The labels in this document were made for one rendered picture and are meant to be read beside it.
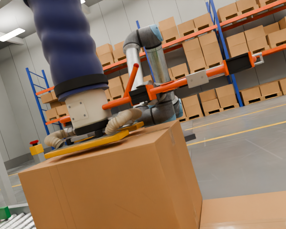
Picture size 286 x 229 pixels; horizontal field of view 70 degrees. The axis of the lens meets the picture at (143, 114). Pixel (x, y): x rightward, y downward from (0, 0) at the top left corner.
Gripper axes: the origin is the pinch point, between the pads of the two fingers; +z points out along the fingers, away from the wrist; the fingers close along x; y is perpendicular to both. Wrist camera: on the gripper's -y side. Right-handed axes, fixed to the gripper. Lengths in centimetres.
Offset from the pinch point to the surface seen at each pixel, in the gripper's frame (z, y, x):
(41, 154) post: -52, 117, -19
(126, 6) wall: -839, 222, 430
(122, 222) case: 20.3, 15.5, -38.6
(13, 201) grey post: -170, 340, -101
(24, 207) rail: -31, 127, -52
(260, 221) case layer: 2, -26, -55
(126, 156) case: 20.4, 6.6, -17.5
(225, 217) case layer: -2, -15, -55
